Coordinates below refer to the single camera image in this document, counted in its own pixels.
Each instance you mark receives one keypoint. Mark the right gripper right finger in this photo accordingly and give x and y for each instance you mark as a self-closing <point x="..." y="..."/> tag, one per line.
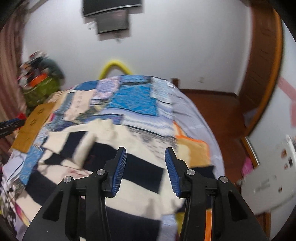
<point x="232" y="219"/>

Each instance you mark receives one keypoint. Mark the grey plush toy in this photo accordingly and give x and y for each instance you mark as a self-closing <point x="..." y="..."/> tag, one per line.
<point x="51" y="67"/>

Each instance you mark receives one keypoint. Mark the white appliance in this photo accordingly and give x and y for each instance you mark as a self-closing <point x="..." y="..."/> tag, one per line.
<point x="272" y="183"/>

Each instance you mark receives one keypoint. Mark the green patterned bag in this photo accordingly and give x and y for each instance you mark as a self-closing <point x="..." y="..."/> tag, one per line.
<point x="39" y="93"/>

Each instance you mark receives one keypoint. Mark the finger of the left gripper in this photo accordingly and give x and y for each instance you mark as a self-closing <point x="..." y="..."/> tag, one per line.
<point x="7" y="127"/>

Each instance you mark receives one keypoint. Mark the orange box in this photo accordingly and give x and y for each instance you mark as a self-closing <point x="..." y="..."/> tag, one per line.
<point x="38" y="79"/>

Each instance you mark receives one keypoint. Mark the brown wooden door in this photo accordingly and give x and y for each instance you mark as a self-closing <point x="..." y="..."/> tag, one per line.
<point x="264" y="61"/>

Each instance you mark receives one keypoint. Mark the blue patchwork bedspread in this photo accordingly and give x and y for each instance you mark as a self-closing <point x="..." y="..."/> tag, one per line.
<point x="147" y="105"/>

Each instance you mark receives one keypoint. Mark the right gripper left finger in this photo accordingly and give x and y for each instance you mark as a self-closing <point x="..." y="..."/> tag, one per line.
<point x="58" y="217"/>

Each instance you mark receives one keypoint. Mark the yellow foam hoop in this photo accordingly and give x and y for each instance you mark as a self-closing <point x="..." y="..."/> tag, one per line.
<point x="114" y="65"/>

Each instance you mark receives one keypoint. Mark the white and navy sweater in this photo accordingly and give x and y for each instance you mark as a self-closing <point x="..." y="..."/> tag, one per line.
<point x="144" y="208"/>

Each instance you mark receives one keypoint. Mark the wooden board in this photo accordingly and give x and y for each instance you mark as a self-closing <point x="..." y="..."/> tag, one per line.
<point x="33" y="125"/>

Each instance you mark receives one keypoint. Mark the wall mounted television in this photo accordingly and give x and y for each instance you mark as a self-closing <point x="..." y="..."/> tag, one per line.
<point x="110" y="15"/>

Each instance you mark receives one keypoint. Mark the orange yellow blanket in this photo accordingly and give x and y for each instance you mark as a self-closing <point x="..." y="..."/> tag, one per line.
<point x="196" y="154"/>

